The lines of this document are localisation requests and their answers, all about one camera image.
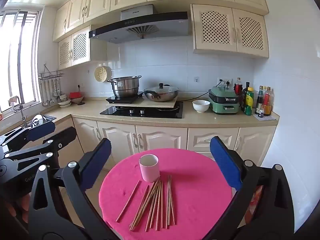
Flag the steel faucet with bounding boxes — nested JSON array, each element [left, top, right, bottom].
[[7, 95, 28, 128]]

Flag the hanging steel ladle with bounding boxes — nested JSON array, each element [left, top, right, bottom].
[[49, 79, 55, 105], [54, 78, 62, 100], [41, 79, 48, 107]]

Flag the green electric cooker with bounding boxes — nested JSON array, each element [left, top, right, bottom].
[[208, 86, 242, 115]]

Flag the wall utensil rack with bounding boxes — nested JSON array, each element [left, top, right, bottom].
[[38, 64, 64, 81]]

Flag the cream perforated steamer plate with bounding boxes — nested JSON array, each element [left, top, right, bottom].
[[94, 66, 111, 83]]

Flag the row of condiment bottles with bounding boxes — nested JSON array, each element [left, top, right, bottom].
[[234, 77, 274, 117]]

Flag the barred kitchen window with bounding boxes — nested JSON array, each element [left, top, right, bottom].
[[0, 9, 42, 113]]

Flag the beige kitchen countertop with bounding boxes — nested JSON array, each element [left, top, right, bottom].
[[0, 97, 280, 130]]

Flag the person's left hand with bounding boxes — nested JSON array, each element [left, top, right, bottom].
[[5, 196, 30, 227]]

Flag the wok with glass lid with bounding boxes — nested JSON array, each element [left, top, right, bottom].
[[143, 83, 179, 102]]

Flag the black induction cooker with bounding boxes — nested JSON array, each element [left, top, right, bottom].
[[105, 92, 145, 104]]

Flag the white bowl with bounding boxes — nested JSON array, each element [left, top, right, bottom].
[[192, 100, 211, 113]]

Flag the red container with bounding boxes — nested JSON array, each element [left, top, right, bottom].
[[69, 92, 84, 103]]

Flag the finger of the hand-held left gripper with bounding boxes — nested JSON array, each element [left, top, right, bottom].
[[0, 121, 56, 153], [0, 126, 77, 178]]

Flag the black power cable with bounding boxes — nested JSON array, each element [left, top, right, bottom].
[[178, 79, 223, 101]]

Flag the black glass gas hob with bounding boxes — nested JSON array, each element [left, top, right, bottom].
[[99, 101, 184, 119]]

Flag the stack of white bowls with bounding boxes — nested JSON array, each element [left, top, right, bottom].
[[57, 94, 72, 108]]

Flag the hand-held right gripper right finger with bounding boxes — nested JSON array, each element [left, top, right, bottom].
[[204, 136, 296, 240]]

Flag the pink cup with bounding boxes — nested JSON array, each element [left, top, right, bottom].
[[139, 154, 160, 182]]

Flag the pink round tablecloth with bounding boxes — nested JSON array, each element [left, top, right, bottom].
[[98, 148, 240, 240]]

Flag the round steel dish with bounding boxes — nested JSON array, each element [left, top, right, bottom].
[[30, 114, 47, 128]]

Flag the light wooden board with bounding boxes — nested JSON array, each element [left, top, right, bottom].
[[106, 97, 178, 109]]

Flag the orange red printed bag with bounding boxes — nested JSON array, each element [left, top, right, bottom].
[[244, 185, 264, 228]]

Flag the wide cream lattice door cabinet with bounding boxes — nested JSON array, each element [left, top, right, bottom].
[[190, 4, 270, 59]]

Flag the stainless steel pot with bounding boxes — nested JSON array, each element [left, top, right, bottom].
[[106, 75, 142, 98]]

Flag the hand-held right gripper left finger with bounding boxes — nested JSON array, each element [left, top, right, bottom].
[[28, 137, 118, 240]]

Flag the black steel range hood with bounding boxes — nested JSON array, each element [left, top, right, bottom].
[[89, 4, 190, 44]]

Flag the bunch of wooden chopsticks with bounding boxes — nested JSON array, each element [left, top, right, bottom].
[[115, 175, 176, 231]]

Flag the steel kitchen sink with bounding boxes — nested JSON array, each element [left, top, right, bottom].
[[24, 114, 57, 130]]

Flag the narrow cream lattice door cabinet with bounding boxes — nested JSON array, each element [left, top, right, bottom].
[[57, 26, 91, 70]]

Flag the white paper sheet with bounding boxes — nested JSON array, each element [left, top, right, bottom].
[[252, 112, 277, 122]]

